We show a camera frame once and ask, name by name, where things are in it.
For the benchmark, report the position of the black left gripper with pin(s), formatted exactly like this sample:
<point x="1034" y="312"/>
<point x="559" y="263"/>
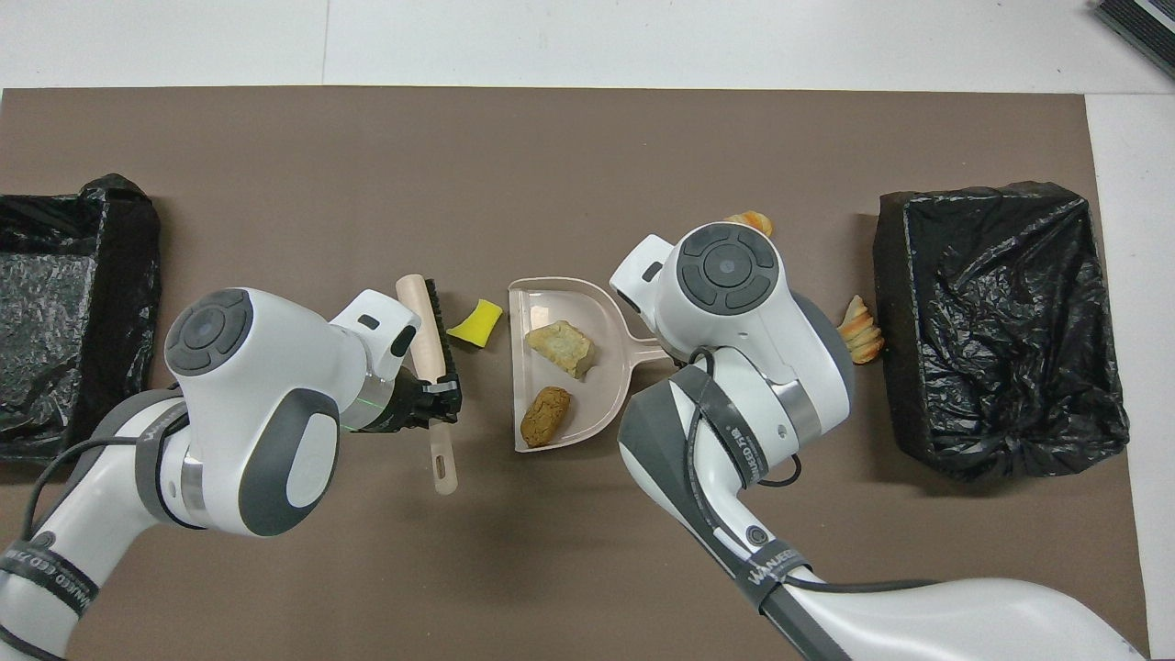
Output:
<point x="431" y="408"/>

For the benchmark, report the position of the beige hand brush black bristles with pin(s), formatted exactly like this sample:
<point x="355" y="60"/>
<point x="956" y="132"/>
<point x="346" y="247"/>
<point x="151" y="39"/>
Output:
<point x="424" y="321"/>

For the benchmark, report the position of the small yellow sponge piece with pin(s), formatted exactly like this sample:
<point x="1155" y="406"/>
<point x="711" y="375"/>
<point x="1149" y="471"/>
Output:
<point x="477" y="323"/>

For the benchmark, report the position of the brown bread roll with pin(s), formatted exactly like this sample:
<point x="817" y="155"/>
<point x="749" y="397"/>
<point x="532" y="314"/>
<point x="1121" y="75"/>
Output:
<point x="545" y="417"/>

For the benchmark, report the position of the pale layered bread chunk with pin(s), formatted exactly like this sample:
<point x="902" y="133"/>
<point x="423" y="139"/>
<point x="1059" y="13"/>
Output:
<point x="560" y="349"/>

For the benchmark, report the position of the beige plastic dustpan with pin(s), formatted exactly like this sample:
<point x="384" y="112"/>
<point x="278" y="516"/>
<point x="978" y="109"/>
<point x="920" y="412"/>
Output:
<point x="569" y="303"/>

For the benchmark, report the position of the striped croissant piece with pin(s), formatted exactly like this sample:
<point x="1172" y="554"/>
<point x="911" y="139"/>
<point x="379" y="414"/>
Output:
<point x="755" y="220"/>
<point x="863" y="335"/>

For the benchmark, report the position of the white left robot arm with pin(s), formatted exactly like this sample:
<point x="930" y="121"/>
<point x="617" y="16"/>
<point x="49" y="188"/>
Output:
<point x="275" y="367"/>

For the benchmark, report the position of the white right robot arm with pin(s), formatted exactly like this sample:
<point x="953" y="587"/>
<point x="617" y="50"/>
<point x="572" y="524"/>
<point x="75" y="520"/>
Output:
<point x="734" y="338"/>

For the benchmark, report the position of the black bag-lined bin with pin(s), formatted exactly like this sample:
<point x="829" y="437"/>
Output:
<point x="128" y="275"/>
<point x="1010" y="321"/>

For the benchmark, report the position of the brown paper table mat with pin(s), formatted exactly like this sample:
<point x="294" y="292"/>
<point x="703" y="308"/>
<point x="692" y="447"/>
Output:
<point x="459" y="165"/>

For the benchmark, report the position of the black ribbed panel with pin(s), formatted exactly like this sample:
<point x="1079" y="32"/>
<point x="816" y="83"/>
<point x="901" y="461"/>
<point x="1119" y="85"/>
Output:
<point x="1138" y="23"/>

